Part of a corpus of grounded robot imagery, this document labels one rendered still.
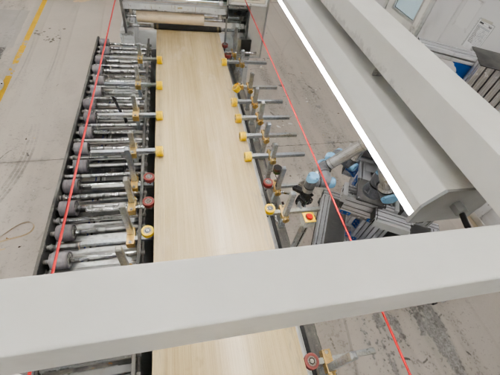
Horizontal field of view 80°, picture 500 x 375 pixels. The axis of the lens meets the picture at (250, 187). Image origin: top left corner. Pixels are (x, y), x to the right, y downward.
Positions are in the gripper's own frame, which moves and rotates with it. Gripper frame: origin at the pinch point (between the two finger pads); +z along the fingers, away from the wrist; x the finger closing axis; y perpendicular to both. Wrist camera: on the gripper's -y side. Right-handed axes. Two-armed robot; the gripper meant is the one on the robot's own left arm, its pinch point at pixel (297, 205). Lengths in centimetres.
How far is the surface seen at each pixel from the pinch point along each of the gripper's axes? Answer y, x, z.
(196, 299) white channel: 73, -115, -150
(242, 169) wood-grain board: -52, -15, 6
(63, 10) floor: -614, -61, 96
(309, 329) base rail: 69, -36, 25
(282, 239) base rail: 8.8, -13.8, 25.5
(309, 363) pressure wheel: 83, -56, 5
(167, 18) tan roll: -291, 20, -11
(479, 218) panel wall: 74, 249, 87
